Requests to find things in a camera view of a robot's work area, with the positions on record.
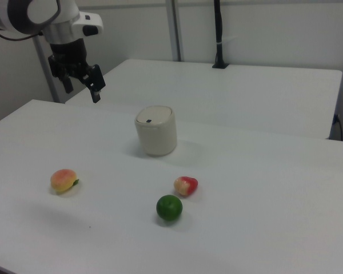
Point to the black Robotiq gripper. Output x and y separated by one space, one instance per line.
68 58

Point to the beige garbage bin lid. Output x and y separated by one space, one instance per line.
155 114

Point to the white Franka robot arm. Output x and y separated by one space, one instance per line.
17 14

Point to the cream garbage bin body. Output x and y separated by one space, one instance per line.
157 140

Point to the toy peach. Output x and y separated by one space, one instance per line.
63 180

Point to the toy strawberry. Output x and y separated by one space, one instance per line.
187 186

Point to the green toy lime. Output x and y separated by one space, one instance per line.
169 207

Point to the grey metal frame post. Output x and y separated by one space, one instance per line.
55 91
175 28

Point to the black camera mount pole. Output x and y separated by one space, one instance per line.
218 28

